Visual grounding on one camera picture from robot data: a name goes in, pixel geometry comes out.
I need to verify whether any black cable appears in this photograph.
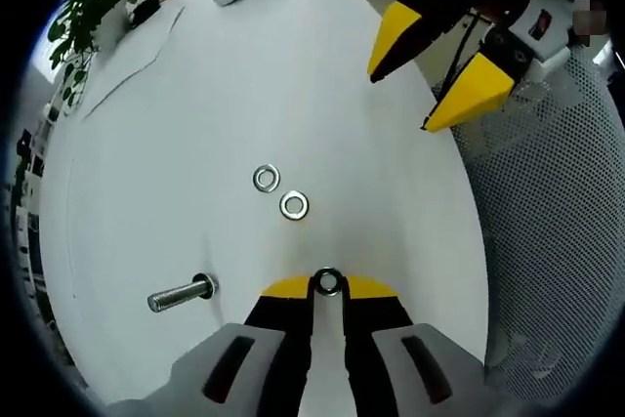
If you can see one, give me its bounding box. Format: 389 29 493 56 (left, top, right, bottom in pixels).
431 14 479 110

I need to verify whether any thin threaded steel stud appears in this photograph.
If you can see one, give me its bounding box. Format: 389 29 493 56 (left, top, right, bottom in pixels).
146 273 220 313

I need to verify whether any small steel washer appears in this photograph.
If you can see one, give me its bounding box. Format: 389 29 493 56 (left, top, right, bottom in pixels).
313 267 344 297
252 163 281 193
279 189 311 221

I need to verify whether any grey mesh office chair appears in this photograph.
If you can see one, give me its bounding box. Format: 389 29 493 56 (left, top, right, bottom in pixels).
429 40 621 408

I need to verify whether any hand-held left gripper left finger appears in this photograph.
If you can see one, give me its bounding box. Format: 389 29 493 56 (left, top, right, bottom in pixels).
105 274 314 417

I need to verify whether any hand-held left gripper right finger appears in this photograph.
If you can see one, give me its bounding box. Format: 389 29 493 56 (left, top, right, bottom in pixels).
340 273 521 417

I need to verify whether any shelf with white storage bins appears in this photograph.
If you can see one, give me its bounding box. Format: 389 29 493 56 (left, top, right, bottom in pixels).
9 94 55 340

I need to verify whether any black charger block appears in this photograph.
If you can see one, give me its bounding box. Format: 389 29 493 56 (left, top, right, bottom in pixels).
130 0 162 25

